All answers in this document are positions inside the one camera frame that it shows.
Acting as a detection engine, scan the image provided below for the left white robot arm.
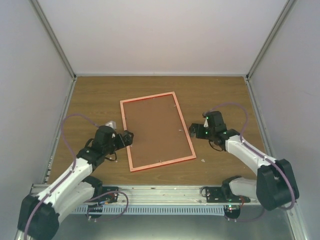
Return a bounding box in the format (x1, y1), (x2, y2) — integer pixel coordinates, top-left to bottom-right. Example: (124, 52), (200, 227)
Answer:
(17, 125), (134, 240)

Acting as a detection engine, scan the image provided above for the red photo frame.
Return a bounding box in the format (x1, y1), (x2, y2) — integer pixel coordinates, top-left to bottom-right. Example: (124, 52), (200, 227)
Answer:
(120, 91), (197, 172)

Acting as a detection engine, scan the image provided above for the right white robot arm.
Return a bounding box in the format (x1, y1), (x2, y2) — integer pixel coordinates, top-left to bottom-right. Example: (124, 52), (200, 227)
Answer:
(188, 111), (300, 211)

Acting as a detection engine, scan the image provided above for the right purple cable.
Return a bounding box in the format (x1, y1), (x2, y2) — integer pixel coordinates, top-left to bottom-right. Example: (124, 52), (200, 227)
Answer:
(202, 101), (297, 223)

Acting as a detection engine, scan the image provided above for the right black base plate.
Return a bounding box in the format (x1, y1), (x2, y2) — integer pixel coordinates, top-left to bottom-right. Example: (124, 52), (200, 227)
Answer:
(200, 186), (251, 204)

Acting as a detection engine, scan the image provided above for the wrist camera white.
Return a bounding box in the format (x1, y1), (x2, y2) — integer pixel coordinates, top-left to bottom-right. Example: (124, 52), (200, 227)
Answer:
(105, 121), (117, 130)
(203, 117), (210, 128)

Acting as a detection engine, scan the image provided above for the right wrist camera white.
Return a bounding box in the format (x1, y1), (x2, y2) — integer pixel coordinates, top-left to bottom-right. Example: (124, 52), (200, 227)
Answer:
(203, 117), (210, 128)

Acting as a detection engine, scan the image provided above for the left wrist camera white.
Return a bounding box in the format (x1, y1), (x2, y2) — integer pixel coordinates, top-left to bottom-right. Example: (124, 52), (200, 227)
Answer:
(105, 121), (117, 130)

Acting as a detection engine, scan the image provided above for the left aluminium corner post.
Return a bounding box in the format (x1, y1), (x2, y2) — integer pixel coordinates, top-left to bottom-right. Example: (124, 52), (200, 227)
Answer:
(29, 0), (77, 81)

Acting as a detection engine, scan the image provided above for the grey slotted cable duct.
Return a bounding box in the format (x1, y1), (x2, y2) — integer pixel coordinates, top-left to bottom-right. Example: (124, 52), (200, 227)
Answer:
(72, 204), (225, 216)

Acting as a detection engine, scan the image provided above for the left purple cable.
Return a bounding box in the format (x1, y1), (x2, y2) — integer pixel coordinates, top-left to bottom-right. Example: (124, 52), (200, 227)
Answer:
(23, 113), (130, 240)

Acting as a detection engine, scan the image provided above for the aluminium front rail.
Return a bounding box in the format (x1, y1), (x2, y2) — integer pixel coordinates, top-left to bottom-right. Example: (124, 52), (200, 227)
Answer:
(27, 181), (259, 208)

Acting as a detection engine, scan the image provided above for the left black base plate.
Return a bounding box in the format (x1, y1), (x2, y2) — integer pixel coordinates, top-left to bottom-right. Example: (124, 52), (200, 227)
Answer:
(85, 186), (119, 203)

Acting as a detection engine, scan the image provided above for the right aluminium corner post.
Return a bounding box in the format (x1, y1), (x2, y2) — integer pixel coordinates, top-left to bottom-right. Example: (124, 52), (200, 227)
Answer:
(245, 0), (297, 82)

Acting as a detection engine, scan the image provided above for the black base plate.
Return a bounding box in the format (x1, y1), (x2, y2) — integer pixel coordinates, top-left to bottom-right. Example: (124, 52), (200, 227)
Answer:
(200, 186), (251, 204)
(85, 186), (119, 203)

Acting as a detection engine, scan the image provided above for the purple cable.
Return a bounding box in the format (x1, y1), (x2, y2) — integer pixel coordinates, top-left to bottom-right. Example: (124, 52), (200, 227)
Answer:
(23, 113), (130, 240)
(202, 101), (297, 223)

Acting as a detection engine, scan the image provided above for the aluminium corner post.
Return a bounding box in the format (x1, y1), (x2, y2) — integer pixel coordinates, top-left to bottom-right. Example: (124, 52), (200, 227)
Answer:
(245, 0), (297, 82)
(29, 0), (77, 81)

